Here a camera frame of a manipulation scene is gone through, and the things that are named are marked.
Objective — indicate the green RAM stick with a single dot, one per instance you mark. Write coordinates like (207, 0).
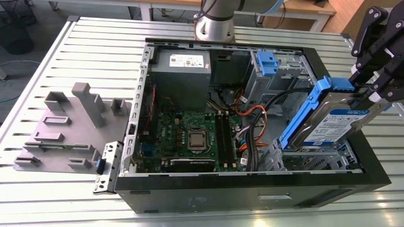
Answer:
(53, 147)

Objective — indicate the grey power supply unit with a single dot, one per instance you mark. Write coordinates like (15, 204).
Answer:
(180, 87)

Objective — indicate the hard disk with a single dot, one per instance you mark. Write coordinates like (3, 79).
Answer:
(328, 118)

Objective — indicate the black graphics card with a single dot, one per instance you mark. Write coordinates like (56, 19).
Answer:
(192, 164)

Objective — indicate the grey optical drive cage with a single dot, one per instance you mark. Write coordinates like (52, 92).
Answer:
(277, 82)

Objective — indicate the black office chair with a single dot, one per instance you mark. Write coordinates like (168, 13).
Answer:
(19, 37)

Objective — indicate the blue drive latch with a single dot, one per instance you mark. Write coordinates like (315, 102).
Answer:
(267, 63)

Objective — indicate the silver expansion slot bracket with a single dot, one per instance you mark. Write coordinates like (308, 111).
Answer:
(109, 165)

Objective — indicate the grey disk bay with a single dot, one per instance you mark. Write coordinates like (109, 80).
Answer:
(312, 157)

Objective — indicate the black RAM slot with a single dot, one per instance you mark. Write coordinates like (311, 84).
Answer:
(220, 139)
(228, 139)

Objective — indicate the CPU socket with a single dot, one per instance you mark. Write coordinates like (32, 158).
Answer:
(197, 151)

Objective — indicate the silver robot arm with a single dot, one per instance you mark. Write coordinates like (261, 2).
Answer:
(215, 28)

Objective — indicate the green motherboard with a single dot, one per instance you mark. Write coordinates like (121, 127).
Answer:
(169, 127)

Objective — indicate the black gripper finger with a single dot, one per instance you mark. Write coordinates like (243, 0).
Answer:
(397, 71)
(365, 26)

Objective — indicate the silver CPU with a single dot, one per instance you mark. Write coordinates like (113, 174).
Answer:
(197, 140)

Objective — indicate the grey parts rack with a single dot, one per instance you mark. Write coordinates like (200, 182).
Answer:
(56, 134)

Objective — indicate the wooden cabinet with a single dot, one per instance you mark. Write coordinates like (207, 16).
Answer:
(349, 19)

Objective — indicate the black PC case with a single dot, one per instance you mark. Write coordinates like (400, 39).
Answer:
(220, 196)

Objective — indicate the blue black bracket clip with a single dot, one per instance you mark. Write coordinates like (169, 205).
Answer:
(100, 165)

